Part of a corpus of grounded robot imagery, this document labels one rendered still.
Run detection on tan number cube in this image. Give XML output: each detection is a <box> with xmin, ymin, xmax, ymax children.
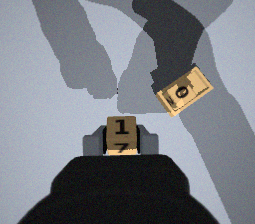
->
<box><xmin>106</xmin><ymin>116</ymin><xmax>137</xmax><ymax>155</ymax></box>
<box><xmin>163</xmin><ymin>79</ymin><xmax>196</xmax><ymax>111</ymax></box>

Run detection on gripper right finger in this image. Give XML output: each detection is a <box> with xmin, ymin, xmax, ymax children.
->
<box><xmin>136</xmin><ymin>124</ymin><xmax>159</xmax><ymax>155</ymax></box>

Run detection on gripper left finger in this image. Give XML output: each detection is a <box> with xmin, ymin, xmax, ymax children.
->
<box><xmin>82</xmin><ymin>125</ymin><xmax>107</xmax><ymax>156</ymax></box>

